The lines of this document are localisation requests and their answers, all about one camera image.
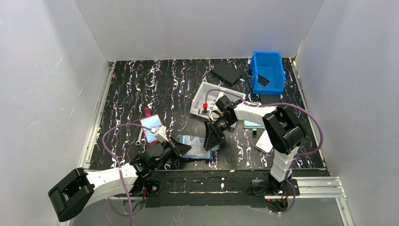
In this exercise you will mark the blue plastic bin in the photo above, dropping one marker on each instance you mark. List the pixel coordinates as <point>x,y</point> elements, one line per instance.
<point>269,65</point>

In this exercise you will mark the red open card holder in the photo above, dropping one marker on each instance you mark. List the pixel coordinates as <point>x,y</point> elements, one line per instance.
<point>154,130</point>

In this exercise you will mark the green open card holder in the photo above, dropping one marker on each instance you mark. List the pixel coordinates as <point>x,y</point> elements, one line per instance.
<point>252,126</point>

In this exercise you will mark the black box on table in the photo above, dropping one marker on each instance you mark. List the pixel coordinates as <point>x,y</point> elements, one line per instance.
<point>226,73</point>

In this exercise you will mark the blue leather card holder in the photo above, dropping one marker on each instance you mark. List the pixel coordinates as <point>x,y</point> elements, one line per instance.
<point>182,139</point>

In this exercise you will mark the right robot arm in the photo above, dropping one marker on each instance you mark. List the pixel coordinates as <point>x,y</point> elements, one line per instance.
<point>282,126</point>

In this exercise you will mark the small metal wrench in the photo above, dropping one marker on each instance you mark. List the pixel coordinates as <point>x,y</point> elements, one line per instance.
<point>138,141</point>

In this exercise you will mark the white power bank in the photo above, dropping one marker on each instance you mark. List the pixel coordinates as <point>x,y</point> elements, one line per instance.
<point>264,144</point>

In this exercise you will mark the white cards in tray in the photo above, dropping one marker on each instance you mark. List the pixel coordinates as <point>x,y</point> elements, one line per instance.
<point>205,103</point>

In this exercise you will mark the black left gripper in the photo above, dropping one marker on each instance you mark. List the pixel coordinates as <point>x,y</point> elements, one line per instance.
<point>172,148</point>

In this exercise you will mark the black flat sleeve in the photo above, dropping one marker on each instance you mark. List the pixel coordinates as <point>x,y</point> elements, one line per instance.
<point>270,99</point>

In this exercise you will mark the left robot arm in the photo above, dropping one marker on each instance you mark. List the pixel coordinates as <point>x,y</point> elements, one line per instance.
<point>79,188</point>

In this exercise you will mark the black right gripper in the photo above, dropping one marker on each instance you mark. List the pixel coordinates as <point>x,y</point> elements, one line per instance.
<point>216,131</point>

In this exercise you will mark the white divided plastic tray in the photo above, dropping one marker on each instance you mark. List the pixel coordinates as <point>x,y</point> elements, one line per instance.
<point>211,93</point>

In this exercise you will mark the black card in bin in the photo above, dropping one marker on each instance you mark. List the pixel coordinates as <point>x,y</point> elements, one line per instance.
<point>263,81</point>

